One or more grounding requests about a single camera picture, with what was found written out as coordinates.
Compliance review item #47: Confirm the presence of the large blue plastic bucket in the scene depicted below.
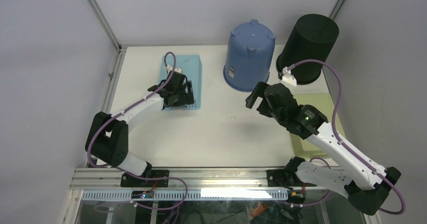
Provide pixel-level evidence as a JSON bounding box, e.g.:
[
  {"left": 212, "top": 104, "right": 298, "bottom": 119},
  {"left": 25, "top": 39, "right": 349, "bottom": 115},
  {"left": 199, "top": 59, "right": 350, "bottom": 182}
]
[{"left": 223, "top": 19, "right": 276, "bottom": 92}]

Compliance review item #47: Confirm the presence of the aluminium front rail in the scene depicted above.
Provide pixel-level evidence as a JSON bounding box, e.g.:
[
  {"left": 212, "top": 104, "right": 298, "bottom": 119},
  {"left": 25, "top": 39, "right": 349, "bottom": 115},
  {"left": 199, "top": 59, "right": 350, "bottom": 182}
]
[{"left": 70, "top": 167, "right": 347, "bottom": 191}]

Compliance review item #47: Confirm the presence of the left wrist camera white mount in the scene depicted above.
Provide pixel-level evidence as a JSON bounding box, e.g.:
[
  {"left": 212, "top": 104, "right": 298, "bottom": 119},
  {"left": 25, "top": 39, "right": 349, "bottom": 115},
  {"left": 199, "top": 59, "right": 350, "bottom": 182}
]
[{"left": 166, "top": 65, "right": 182, "bottom": 74}]

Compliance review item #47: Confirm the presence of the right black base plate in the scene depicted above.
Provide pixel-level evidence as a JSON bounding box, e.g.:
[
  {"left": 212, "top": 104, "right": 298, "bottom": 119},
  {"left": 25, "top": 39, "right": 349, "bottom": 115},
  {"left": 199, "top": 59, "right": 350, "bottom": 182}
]
[{"left": 266, "top": 169, "right": 303, "bottom": 189}]

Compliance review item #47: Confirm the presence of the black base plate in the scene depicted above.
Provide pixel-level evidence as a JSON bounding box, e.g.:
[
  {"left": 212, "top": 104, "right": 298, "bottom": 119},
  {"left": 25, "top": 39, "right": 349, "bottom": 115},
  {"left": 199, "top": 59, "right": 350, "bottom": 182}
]
[
  {"left": 120, "top": 170, "right": 170, "bottom": 188},
  {"left": 266, "top": 169, "right": 303, "bottom": 189}
]

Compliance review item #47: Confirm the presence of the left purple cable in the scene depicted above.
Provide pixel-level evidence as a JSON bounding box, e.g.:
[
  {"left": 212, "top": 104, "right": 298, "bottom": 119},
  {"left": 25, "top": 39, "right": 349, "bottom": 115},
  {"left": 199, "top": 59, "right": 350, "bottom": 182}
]
[{"left": 87, "top": 51, "right": 189, "bottom": 211}]

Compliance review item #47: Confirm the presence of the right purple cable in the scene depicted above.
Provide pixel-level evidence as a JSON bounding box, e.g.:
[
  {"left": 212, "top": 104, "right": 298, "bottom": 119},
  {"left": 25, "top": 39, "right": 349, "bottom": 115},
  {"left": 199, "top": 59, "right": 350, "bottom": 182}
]
[{"left": 276, "top": 59, "right": 407, "bottom": 215}]

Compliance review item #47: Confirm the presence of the orange object under table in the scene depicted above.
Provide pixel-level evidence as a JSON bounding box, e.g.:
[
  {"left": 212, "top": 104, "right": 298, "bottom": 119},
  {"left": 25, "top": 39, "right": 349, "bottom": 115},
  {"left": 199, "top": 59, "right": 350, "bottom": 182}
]
[{"left": 249, "top": 201, "right": 269, "bottom": 218}]

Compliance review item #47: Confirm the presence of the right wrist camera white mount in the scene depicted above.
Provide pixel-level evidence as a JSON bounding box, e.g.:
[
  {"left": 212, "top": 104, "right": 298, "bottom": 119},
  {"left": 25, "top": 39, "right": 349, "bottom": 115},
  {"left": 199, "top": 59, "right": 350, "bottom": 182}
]
[{"left": 278, "top": 67, "right": 297, "bottom": 87}]

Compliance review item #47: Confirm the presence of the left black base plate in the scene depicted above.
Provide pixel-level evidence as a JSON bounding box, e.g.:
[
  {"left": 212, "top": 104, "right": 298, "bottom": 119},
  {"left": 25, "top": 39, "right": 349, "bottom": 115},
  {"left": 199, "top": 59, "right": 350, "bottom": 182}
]
[{"left": 120, "top": 170, "right": 170, "bottom": 188}]

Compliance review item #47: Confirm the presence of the purple cable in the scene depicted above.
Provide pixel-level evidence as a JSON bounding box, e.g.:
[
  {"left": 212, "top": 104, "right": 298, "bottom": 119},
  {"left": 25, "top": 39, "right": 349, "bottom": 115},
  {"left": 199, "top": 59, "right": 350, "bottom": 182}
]
[
  {"left": 276, "top": 59, "right": 407, "bottom": 215},
  {"left": 87, "top": 51, "right": 189, "bottom": 211}
]

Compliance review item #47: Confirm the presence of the light blue perforated basket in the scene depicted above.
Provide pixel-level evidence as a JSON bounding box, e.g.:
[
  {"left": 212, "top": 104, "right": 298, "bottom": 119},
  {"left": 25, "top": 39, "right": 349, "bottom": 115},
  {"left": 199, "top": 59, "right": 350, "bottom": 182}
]
[{"left": 164, "top": 55, "right": 202, "bottom": 111}]

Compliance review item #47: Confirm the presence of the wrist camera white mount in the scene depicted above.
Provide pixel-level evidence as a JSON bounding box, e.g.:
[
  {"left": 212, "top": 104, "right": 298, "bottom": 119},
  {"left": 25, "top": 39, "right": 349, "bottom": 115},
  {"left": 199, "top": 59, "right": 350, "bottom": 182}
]
[
  {"left": 278, "top": 67, "right": 297, "bottom": 87},
  {"left": 166, "top": 65, "right": 182, "bottom": 74}
]

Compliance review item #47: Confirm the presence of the yellow-green perforated basket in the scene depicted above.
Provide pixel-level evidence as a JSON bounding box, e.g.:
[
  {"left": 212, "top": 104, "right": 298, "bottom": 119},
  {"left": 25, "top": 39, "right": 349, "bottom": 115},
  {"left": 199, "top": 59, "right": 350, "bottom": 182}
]
[{"left": 287, "top": 93, "right": 346, "bottom": 158}]

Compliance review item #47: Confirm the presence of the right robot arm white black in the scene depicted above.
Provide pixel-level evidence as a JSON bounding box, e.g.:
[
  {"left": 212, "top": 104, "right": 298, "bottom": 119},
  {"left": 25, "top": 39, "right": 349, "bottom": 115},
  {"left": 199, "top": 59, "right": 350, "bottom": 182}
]
[{"left": 245, "top": 82, "right": 401, "bottom": 215}]

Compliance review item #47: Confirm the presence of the white slotted cable duct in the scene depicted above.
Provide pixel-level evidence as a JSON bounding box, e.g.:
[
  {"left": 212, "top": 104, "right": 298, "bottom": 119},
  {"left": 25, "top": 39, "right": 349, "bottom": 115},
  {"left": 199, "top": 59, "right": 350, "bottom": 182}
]
[{"left": 82, "top": 188, "right": 288, "bottom": 201}]

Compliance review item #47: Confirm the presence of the large black plastic bucket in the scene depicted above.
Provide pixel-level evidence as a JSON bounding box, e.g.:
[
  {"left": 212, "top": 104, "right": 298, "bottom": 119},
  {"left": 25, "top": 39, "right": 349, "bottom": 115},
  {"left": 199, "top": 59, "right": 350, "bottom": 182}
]
[{"left": 276, "top": 14, "right": 339, "bottom": 74}]

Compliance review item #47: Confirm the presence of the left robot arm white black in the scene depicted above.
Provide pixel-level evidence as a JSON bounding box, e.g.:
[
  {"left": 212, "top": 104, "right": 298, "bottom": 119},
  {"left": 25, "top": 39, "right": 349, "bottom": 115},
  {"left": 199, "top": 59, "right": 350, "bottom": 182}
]
[{"left": 85, "top": 71, "right": 194, "bottom": 187}]

